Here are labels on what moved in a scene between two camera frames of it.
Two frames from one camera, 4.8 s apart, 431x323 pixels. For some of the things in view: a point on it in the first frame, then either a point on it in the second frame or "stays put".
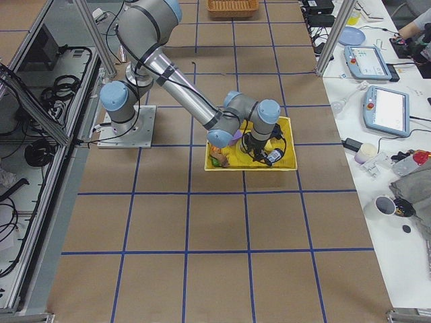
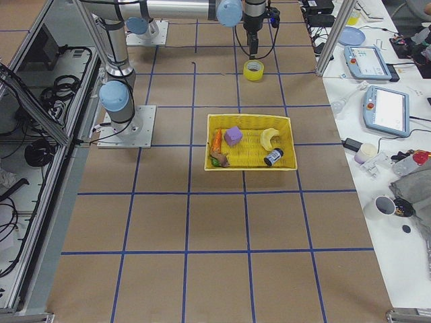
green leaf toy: x=215 y=162 stays put
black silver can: x=275 y=155 stays put
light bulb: x=337 y=106 stays put
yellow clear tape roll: x=240 y=148 → x=253 y=70
